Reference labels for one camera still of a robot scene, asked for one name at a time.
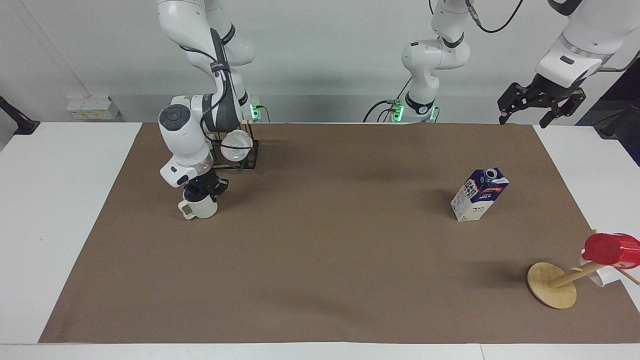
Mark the blue and white milk carton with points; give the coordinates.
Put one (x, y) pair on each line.
(476, 197)

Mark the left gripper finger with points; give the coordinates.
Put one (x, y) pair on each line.
(511, 101)
(559, 111)

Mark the white wall socket box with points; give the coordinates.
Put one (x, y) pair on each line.
(92, 108)

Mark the white mug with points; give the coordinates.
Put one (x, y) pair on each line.
(202, 208)

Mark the wooden mug tree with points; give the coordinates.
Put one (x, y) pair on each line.
(550, 286)

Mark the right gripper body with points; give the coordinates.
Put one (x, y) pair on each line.
(201, 183)

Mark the white cup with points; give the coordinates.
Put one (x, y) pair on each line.
(235, 145)
(602, 276)

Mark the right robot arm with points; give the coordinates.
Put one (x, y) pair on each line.
(184, 136)

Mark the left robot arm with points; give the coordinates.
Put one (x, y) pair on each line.
(425, 65)

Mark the black stand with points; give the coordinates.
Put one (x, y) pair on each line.
(20, 122)
(622, 132)

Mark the red cup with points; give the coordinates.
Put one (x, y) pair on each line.
(611, 250)

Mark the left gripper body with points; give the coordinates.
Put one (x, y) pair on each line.
(549, 91)

